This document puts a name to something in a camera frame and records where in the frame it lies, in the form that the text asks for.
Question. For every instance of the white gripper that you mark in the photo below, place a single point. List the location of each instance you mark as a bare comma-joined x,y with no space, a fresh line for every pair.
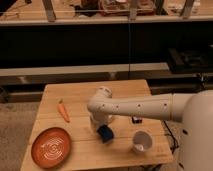
99,124

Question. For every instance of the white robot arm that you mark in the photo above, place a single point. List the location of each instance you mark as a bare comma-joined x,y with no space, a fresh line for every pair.
193,110

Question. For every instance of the white ceramic cup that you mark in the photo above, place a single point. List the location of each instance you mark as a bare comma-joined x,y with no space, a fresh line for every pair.
142,142

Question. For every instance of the orange ceramic plate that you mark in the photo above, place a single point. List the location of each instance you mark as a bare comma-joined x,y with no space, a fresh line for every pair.
51,147

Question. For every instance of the small black object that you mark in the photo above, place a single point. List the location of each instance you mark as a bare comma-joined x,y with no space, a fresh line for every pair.
136,120

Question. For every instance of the wooden table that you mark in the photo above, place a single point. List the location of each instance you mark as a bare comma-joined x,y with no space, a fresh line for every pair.
88,151

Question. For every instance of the orange carrot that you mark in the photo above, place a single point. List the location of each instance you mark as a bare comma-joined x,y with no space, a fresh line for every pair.
62,111

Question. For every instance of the long wooden shelf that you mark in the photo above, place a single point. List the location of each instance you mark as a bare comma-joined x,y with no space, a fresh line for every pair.
83,69

